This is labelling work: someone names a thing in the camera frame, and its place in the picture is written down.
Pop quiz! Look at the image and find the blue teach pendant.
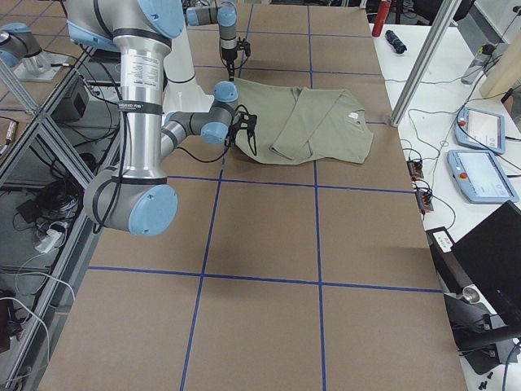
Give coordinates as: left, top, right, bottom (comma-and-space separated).
447, 150, 519, 204
454, 107, 506, 155

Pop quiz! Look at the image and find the black laptop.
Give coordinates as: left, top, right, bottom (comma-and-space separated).
426, 200, 520, 324

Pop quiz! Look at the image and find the red water bottle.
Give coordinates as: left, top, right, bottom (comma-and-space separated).
371, 0, 392, 37

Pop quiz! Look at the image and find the brown paper table cover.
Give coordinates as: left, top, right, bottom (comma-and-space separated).
39, 5, 466, 390

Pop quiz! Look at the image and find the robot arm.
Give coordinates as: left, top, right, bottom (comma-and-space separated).
185, 1, 252, 81
67, 1, 256, 236

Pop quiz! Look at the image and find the near blue teach pendant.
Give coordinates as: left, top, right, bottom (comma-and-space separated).
447, 150, 519, 204

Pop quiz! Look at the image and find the olive green long-sleeve shirt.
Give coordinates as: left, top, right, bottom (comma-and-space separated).
235, 79, 373, 165

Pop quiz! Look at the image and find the folded dark blue umbrella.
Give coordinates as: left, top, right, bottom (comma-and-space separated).
385, 29, 407, 55

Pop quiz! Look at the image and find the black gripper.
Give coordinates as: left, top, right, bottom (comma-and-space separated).
220, 37, 251, 81
224, 106, 257, 156

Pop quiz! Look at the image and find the far blue teach pendant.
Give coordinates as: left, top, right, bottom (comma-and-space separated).
454, 107, 506, 155

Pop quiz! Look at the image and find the white power strip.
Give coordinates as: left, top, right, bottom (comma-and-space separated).
34, 222, 68, 253

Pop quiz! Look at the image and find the aluminium frame post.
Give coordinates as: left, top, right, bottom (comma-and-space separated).
389, 0, 461, 127

